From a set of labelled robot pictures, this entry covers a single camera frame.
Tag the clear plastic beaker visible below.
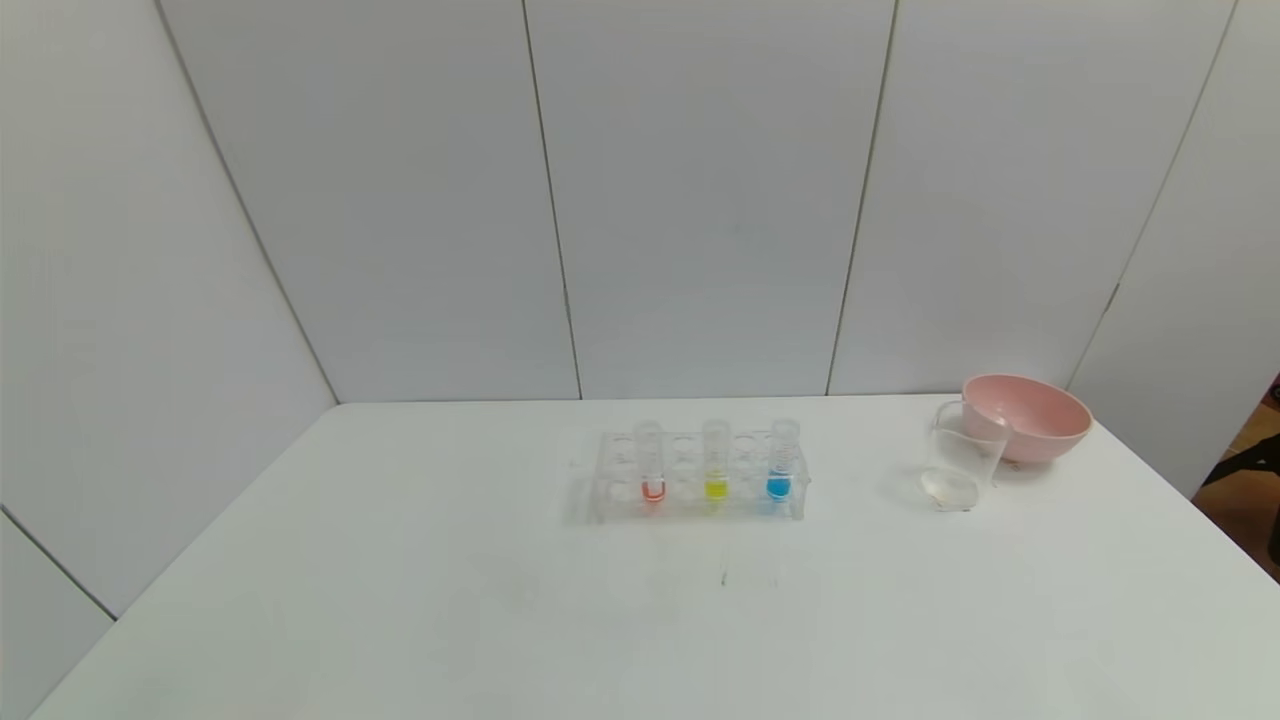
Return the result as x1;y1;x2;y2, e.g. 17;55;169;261
920;400;1013;513

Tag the test tube with red pigment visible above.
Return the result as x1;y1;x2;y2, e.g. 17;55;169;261
636;421;667;503

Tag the black stand leg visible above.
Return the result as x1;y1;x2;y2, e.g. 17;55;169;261
1203;432;1280;489

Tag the test tube with yellow pigment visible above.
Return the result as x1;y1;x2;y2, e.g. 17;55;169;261
702;419;731;503

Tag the pink bowl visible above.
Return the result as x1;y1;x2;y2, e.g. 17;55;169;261
962;374;1094;465

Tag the clear acrylic test tube rack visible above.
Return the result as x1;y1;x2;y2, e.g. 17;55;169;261
590;428;811;523

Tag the test tube with blue pigment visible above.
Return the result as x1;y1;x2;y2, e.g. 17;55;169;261
768;418;801;501

